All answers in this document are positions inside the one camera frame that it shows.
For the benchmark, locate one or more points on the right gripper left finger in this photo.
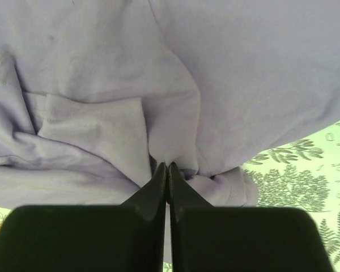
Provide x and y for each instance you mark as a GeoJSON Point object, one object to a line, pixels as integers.
{"type": "Point", "coordinates": [126, 237]}

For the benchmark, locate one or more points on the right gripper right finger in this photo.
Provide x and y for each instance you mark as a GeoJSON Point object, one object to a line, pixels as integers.
{"type": "Point", "coordinates": [209, 238]}

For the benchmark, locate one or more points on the purple t shirt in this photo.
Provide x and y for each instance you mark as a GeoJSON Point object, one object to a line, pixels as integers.
{"type": "Point", "coordinates": [95, 94]}

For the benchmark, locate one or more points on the floral patterned table mat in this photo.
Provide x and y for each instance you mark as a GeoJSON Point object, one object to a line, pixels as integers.
{"type": "Point", "coordinates": [300, 175]}

